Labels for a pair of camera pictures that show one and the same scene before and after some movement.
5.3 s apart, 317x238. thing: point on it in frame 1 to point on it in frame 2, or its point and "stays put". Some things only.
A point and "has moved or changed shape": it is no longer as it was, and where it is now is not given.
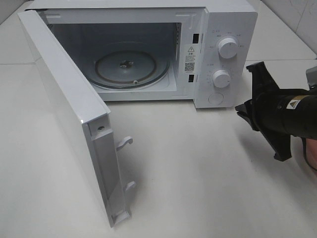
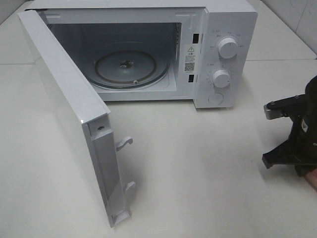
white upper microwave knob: [228, 48] stays put
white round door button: [216, 98] stays put
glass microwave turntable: [128, 65] stays put
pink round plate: [311, 151] has moved or changed shape
